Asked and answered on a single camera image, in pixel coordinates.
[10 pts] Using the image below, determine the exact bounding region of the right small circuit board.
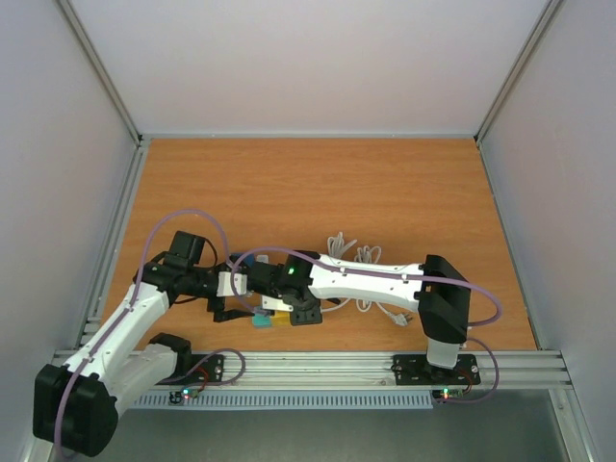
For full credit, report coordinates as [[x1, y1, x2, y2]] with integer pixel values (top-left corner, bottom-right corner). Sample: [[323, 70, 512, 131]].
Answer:
[[432, 388, 466, 401]]

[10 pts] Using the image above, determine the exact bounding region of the grey slotted cable duct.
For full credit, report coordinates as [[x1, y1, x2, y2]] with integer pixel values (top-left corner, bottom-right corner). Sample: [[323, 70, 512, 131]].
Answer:
[[133, 390, 433, 411]]

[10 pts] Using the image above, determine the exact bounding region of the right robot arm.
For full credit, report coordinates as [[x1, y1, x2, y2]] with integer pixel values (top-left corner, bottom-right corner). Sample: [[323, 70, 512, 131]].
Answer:
[[246, 251, 472, 382]]

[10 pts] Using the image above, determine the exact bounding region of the small circuit board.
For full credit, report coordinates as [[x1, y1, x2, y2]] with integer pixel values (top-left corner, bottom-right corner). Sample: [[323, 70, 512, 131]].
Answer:
[[167, 388, 201, 406], [432, 388, 466, 401]]

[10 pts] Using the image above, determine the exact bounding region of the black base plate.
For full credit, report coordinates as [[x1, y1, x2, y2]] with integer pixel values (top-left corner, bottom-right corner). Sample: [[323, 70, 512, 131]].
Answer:
[[159, 354, 224, 385], [391, 354, 481, 386]]

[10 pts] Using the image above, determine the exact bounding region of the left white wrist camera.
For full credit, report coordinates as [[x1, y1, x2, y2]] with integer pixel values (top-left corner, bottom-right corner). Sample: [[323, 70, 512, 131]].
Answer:
[[217, 271, 248, 297]]

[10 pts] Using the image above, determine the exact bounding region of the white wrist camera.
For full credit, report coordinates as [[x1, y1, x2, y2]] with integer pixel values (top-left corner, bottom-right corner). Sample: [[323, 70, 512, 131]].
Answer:
[[261, 295, 294, 313], [217, 271, 248, 297]]

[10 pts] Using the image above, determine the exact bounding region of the yellow plug adapter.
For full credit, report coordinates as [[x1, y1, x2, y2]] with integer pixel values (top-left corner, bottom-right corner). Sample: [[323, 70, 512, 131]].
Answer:
[[269, 311, 291, 327]]

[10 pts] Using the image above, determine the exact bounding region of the teal strip white cable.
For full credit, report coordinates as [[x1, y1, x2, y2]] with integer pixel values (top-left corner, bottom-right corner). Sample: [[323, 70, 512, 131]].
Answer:
[[317, 244, 415, 327]]

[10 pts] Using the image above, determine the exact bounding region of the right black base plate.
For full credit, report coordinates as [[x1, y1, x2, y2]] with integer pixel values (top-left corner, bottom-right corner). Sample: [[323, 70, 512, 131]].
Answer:
[[391, 354, 481, 386]]

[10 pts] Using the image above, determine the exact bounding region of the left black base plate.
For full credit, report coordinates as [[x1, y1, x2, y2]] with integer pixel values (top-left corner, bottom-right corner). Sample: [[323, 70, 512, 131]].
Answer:
[[159, 354, 224, 385]]

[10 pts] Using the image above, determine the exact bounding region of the blue cube socket adapter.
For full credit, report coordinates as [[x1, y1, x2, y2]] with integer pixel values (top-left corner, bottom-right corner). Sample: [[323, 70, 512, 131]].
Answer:
[[230, 252, 255, 267]]

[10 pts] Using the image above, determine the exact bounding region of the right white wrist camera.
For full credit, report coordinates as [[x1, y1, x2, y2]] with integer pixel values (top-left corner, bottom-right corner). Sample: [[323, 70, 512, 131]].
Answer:
[[261, 295, 294, 313]]

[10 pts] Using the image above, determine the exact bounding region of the teal power strip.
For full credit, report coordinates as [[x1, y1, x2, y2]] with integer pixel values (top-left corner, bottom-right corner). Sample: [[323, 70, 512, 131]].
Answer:
[[251, 310, 273, 329]]

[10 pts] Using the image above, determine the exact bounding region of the orange strip white cable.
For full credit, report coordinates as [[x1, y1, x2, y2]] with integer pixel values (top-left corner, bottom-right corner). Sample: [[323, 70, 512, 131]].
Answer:
[[326, 231, 360, 261]]

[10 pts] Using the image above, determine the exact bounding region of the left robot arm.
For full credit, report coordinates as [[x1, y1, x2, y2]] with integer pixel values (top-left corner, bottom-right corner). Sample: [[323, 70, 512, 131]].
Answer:
[[33, 231, 247, 456]]

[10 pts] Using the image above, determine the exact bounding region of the aluminium front rail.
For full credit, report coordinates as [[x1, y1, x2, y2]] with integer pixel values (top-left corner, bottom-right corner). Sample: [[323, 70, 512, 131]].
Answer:
[[43, 349, 573, 390]]

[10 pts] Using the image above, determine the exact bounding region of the left small circuit board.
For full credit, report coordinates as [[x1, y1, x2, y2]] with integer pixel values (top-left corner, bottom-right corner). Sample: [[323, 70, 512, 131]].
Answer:
[[167, 388, 201, 406]]

